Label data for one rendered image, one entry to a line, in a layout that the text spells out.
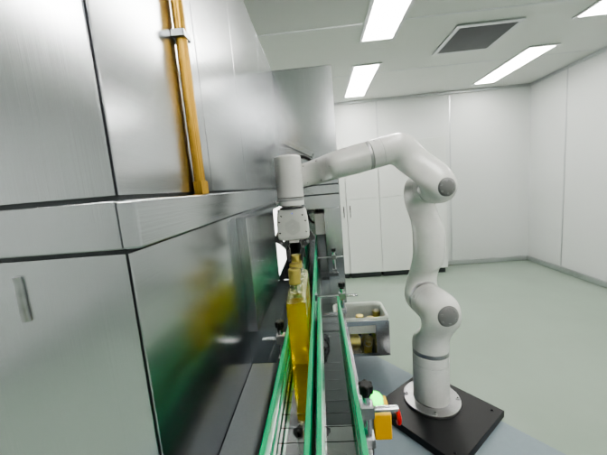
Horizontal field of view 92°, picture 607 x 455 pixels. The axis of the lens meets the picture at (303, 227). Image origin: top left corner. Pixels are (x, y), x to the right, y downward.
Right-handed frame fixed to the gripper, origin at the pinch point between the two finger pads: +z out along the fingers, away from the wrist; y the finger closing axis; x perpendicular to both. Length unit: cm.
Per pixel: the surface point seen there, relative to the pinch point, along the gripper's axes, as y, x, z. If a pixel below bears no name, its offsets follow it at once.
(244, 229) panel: -12.7, -12.6, -11.0
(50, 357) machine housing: -28, -60, -2
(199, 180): -13.3, -38.6, -24.6
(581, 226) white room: 360, 321, 64
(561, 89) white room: 360, 363, -125
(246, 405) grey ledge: -12.5, -30.2, 29.7
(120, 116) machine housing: -15, -57, -32
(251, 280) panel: -12.3, -12.6, 3.9
